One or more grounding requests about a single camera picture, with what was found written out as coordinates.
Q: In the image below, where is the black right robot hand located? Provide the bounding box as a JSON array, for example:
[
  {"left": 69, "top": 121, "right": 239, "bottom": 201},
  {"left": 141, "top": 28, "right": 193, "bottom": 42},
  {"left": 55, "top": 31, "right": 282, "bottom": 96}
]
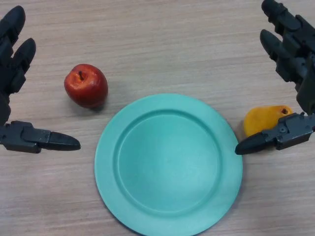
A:
[{"left": 235, "top": 0, "right": 315, "bottom": 155}]

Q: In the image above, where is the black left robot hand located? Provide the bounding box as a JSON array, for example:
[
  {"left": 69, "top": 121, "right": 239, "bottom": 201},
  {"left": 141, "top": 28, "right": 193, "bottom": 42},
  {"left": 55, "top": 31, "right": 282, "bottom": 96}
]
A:
[{"left": 0, "top": 5, "right": 82, "bottom": 154}]

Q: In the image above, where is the red apple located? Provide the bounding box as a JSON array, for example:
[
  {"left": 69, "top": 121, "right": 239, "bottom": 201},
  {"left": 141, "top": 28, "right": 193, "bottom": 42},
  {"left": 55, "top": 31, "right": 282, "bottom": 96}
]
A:
[{"left": 64, "top": 63, "right": 109, "bottom": 109}]

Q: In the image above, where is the green round plate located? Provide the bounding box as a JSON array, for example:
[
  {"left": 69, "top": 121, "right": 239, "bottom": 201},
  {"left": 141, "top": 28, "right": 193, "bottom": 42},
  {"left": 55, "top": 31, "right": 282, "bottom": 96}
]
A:
[{"left": 94, "top": 93, "right": 244, "bottom": 236}]

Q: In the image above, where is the yellow pear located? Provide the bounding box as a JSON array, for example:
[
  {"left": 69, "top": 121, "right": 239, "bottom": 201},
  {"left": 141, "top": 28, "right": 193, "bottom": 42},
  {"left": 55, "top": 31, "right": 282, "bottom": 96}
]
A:
[{"left": 243, "top": 105, "right": 293, "bottom": 138}]

